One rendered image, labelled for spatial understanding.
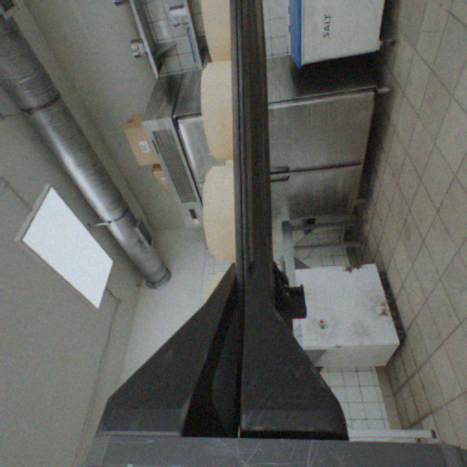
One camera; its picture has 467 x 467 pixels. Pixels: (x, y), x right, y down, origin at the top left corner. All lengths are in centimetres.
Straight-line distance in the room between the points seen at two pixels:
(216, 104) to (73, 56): 375
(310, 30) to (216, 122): 266
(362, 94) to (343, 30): 48
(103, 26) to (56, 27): 43
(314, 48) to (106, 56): 201
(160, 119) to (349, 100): 152
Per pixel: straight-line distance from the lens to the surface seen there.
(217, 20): 20
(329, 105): 279
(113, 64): 379
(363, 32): 292
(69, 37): 384
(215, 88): 17
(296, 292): 58
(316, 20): 280
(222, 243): 15
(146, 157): 333
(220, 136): 16
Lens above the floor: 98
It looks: 8 degrees up
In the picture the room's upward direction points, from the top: 95 degrees counter-clockwise
